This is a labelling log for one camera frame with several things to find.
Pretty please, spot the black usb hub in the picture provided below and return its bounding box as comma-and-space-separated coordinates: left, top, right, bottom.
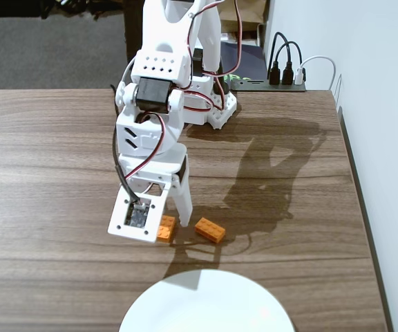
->
231, 77, 307, 93

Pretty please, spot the orange lego brick with label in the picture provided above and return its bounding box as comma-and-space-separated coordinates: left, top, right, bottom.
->
156, 214, 178, 243

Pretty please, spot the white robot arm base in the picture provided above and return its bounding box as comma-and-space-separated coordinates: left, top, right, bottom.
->
184, 74, 238, 131

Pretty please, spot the dark cluttered equipment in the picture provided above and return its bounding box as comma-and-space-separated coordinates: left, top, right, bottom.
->
0, 0, 124, 20

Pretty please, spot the white usb cable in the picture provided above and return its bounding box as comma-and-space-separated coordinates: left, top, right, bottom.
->
295, 55, 338, 91

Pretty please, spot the white cable behind arm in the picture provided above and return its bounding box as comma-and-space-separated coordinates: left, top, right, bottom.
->
120, 58, 137, 91

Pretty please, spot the black cabinet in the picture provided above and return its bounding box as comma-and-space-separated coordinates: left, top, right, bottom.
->
122, 0, 144, 63

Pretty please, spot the black camera cable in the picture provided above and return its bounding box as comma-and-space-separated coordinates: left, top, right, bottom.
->
111, 82, 142, 205

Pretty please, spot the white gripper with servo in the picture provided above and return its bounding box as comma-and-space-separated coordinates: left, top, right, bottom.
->
118, 143, 194, 228

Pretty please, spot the dark navy box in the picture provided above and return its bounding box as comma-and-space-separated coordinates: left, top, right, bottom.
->
219, 41, 269, 82

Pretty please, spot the black usb cable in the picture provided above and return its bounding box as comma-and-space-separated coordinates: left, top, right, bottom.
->
274, 40, 304, 86
267, 31, 294, 86

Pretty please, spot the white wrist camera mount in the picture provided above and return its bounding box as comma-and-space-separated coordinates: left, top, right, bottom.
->
107, 188, 169, 243

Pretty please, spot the white plate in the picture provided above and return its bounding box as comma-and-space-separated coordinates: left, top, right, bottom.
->
118, 269, 296, 332

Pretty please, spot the red servo wire bundle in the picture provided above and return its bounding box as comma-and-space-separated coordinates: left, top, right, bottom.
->
216, 0, 245, 77

